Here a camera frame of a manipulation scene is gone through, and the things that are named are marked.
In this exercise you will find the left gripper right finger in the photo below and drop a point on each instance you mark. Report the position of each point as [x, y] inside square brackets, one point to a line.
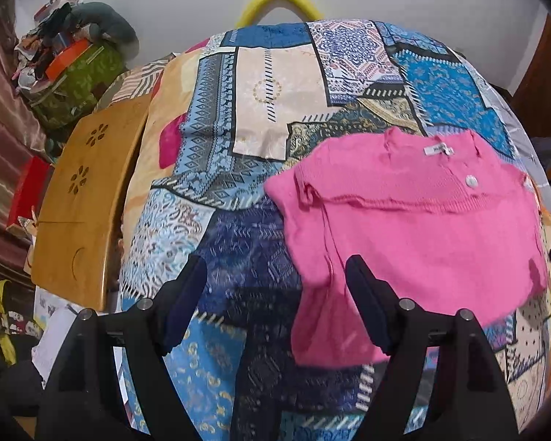
[469, 400]

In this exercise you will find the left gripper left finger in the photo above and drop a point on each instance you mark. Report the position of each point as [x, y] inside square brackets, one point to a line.
[83, 401]

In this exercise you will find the pink knit cardigan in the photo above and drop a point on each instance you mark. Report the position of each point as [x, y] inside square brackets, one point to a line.
[443, 220]

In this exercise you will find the brown wooden door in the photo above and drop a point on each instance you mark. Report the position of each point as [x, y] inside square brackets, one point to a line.
[532, 100]

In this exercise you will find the wooden lap desk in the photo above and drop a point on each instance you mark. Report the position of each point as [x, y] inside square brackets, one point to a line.
[78, 225]

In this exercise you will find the red box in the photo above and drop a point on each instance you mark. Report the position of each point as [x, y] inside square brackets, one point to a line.
[30, 191]

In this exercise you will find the striped brown curtain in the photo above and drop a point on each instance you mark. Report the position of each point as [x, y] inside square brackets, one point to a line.
[21, 137]

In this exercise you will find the green storage bag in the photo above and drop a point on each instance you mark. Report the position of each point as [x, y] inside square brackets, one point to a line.
[77, 88]

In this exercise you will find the patchwork patterned bed cover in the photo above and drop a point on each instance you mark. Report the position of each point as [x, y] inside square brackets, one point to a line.
[284, 150]

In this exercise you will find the orange box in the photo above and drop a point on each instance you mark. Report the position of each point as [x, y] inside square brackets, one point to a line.
[66, 58]

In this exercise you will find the yellow foam tube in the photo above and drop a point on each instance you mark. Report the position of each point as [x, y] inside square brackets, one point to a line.
[255, 10]

